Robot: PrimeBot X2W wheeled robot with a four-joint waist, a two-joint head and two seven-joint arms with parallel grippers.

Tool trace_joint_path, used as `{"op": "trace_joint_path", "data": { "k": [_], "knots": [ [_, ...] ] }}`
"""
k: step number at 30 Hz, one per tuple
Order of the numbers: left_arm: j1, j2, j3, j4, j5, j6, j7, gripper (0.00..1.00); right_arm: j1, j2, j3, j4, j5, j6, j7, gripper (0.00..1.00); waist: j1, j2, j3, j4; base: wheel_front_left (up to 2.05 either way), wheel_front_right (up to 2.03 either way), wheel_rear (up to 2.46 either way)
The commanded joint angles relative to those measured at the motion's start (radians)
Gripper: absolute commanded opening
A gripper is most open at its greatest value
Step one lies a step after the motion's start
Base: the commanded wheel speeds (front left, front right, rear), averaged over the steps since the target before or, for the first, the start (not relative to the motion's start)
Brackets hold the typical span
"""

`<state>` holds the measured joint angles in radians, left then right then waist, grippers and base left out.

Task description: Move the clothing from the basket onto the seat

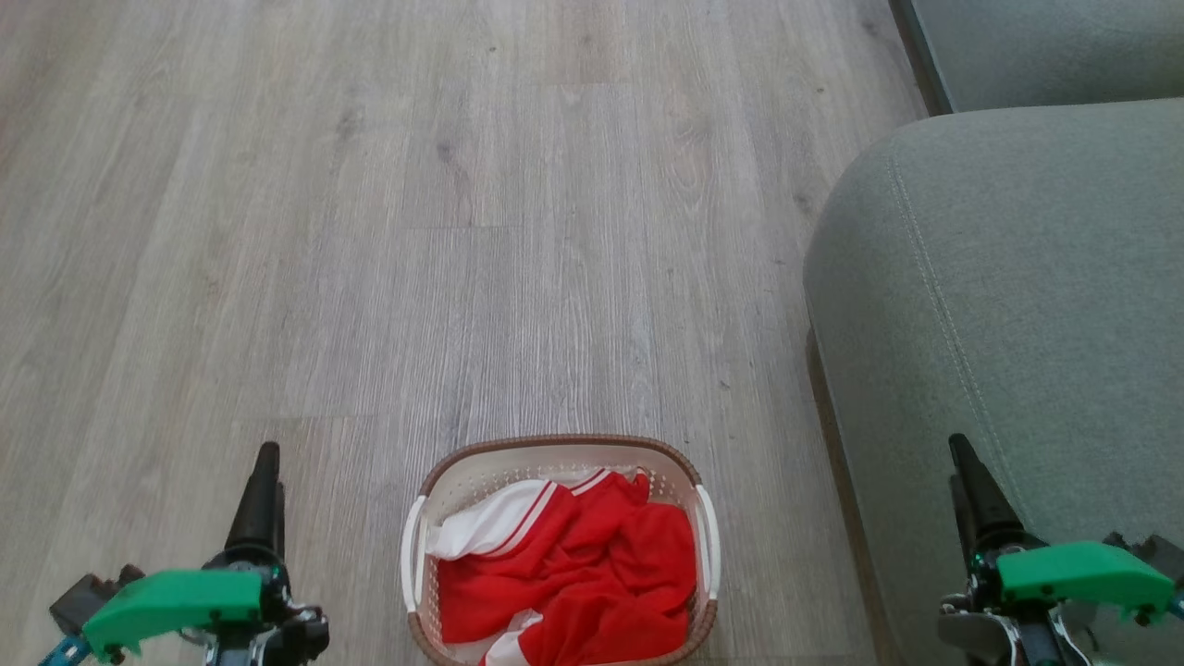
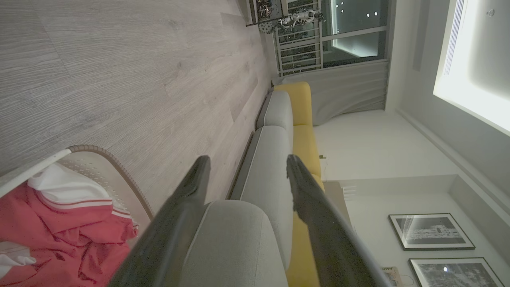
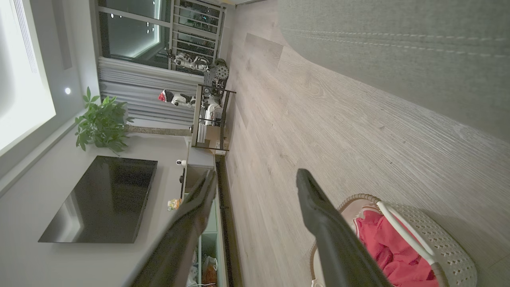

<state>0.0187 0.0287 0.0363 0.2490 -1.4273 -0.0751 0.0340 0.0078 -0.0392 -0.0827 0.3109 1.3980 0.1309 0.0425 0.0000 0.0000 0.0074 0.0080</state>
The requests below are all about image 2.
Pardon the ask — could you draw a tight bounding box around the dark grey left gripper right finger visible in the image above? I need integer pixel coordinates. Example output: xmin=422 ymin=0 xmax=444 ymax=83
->
xmin=286 ymin=154 xmax=393 ymax=287

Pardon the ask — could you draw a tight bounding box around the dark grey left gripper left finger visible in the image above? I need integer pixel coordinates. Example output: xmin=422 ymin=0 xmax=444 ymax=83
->
xmin=108 ymin=155 xmax=211 ymax=287

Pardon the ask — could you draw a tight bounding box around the red and white garment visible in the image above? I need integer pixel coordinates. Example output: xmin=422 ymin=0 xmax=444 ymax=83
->
xmin=0 ymin=162 xmax=139 ymax=287

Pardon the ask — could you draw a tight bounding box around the yellow sofa back cushion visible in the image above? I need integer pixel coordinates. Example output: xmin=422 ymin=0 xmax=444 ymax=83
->
xmin=285 ymin=173 xmax=325 ymax=287
xmin=274 ymin=82 xmax=314 ymax=127
xmin=292 ymin=124 xmax=322 ymax=179

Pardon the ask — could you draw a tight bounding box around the large grey sofa seat cushion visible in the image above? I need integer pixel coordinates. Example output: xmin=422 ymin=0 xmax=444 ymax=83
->
xmin=178 ymin=200 xmax=288 ymax=287

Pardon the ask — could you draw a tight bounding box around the long grey sofa seat cushion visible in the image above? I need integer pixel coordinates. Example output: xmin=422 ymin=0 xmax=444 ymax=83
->
xmin=230 ymin=126 xmax=295 ymax=271

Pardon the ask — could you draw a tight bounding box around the small grey sofa seat cushion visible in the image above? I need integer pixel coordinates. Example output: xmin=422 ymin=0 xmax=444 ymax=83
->
xmin=256 ymin=90 xmax=294 ymax=141

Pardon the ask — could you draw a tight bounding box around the cream laundry basket brown rim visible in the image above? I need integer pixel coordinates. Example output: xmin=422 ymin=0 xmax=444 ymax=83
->
xmin=0 ymin=145 xmax=154 ymax=287

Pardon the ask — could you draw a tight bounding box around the black framed picture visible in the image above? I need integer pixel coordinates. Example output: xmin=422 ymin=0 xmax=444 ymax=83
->
xmin=388 ymin=213 xmax=476 ymax=251
xmin=408 ymin=257 xmax=506 ymax=287

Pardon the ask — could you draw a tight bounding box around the grey curtain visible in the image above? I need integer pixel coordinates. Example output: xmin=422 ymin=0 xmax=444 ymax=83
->
xmin=272 ymin=60 xmax=389 ymax=126

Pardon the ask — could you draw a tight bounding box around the white window railing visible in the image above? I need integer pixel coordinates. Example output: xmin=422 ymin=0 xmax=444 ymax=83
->
xmin=274 ymin=0 xmax=324 ymax=77

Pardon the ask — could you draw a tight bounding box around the small white background robot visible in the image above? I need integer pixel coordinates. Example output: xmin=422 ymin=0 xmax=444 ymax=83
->
xmin=278 ymin=10 xmax=326 ymax=29

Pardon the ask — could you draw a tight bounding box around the grey table with black legs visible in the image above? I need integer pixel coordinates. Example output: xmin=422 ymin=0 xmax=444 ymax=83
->
xmin=239 ymin=0 xmax=288 ymax=28

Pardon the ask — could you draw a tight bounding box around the recessed ceiling light panel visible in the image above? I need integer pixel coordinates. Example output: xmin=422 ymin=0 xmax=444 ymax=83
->
xmin=432 ymin=0 xmax=510 ymax=137

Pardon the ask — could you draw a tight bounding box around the wall control panel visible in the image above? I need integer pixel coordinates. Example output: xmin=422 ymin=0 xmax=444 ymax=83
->
xmin=382 ymin=266 xmax=401 ymax=287

